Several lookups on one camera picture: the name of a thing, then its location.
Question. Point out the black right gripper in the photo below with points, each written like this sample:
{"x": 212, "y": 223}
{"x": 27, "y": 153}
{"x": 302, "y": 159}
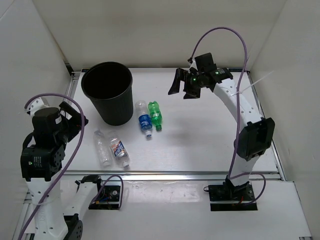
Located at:
{"x": 180, "y": 75}

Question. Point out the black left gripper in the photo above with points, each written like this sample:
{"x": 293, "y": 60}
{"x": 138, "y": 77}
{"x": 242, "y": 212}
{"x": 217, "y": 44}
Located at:
{"x": 74, "y": 121}

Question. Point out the green plastic bottle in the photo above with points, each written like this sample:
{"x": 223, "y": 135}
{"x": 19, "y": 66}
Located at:
{"x": 155, "y": 115}

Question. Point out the blue label plastic bottle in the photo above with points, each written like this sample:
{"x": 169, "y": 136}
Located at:
{"x": 144, "y": 118}

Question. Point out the clear plastic bottle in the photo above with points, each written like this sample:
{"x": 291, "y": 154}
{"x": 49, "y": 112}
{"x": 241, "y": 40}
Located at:
{"x": 101, "y": 147}

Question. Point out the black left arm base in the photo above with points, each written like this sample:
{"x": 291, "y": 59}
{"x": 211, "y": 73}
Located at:
{"x": 110, "y": 195}

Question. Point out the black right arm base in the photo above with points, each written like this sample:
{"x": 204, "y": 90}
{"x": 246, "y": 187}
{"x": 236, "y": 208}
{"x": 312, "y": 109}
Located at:
{"x": 222, "y": 199}

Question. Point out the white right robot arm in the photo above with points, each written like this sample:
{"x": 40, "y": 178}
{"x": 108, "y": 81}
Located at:
{"x": 254, "y": 133}

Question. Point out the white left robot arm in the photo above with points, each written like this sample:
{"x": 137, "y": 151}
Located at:
{"x": 42, "y": 154}

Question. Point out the black plastic waste bin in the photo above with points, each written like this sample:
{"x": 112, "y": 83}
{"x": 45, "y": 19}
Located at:
{"x": 108, "y": 85}

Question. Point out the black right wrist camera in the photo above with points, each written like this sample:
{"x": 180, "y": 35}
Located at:
{"x": 205, "y": 63}

